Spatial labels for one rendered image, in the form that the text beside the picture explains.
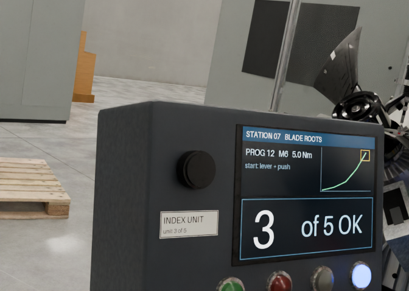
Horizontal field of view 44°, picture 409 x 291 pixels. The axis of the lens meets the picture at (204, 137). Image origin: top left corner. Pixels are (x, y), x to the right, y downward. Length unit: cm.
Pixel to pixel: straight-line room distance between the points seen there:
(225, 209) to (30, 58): 621
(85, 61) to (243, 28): 557
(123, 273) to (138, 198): 6
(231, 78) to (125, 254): 363
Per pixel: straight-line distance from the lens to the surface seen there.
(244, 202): 40
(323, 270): 47
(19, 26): 647
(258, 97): 379
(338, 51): 153
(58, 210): 359
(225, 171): 39
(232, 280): 40
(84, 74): 924
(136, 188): 38
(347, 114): 124
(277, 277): 43
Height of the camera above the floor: 130
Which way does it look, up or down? 10 degrees down
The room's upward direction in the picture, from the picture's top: 10 degrees clockwise
